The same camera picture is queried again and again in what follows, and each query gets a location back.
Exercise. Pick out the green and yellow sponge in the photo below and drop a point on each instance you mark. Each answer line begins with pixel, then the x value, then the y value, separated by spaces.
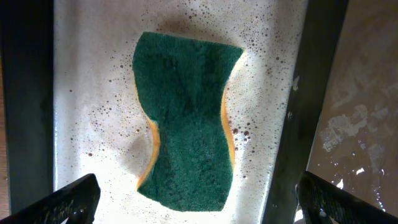
pixel 180 85

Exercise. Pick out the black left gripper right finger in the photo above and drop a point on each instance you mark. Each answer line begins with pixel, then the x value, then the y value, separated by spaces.
pixel 323 202

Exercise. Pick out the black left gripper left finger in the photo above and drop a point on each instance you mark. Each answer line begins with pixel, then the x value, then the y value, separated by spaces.
pixel 74 203

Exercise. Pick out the black tray with soapy water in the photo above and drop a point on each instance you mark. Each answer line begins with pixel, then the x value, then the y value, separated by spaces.
pixel 72 107

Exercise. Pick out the dark brown serving tray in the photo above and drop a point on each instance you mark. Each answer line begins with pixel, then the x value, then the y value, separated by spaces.
pixel 355 145

